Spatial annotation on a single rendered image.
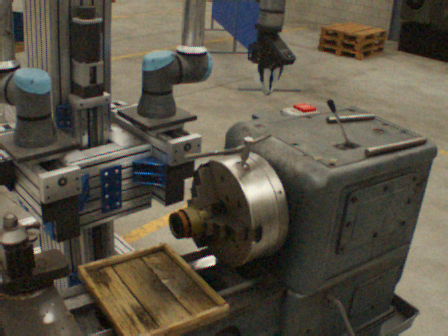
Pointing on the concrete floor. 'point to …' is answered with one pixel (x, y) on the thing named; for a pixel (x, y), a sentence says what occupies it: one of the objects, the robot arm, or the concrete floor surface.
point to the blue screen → (239, 28)
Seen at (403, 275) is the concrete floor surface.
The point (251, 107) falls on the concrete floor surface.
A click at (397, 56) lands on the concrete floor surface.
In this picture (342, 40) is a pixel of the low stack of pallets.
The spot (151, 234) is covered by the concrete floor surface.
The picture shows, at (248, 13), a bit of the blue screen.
